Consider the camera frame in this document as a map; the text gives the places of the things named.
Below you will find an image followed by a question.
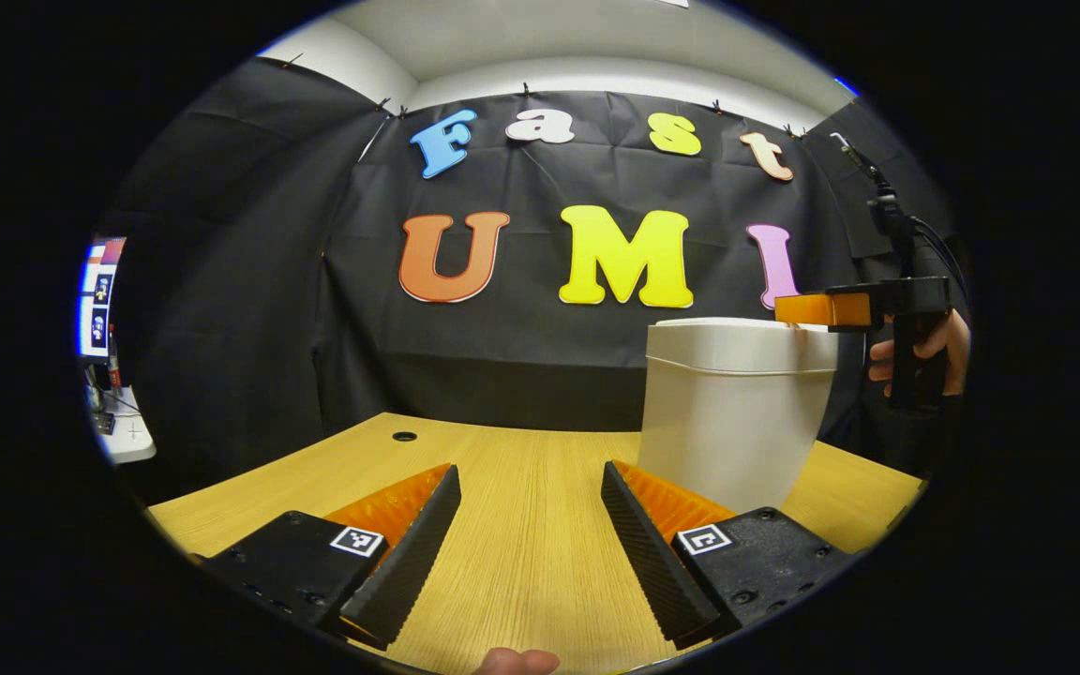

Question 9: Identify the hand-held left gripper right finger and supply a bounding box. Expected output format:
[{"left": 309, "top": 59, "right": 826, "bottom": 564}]
[{"left": 601, "top": 459, "right": 857, "bottom": 651}]

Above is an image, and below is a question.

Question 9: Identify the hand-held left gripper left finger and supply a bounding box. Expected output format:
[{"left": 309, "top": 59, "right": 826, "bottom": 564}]
[{"left": 202, "top": 463, "right": 462, "bottom": 651}]

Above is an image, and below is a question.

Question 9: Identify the black backdrop cloth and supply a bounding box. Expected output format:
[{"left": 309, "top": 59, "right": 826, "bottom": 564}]
[{"left": 112, "top": 56, "right": 969, "bottom": 488}]

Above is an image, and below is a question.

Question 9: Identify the wooden desktop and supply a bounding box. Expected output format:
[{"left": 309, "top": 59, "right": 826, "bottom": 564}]
[{"left": 146, "top": 412, "right": 926, "bottom": 675}]

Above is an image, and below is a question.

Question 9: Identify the white garbage bin with lid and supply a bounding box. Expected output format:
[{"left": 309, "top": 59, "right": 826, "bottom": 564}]
[{"left": 638, "top": 317, "right": 840, "bottom": 515}]

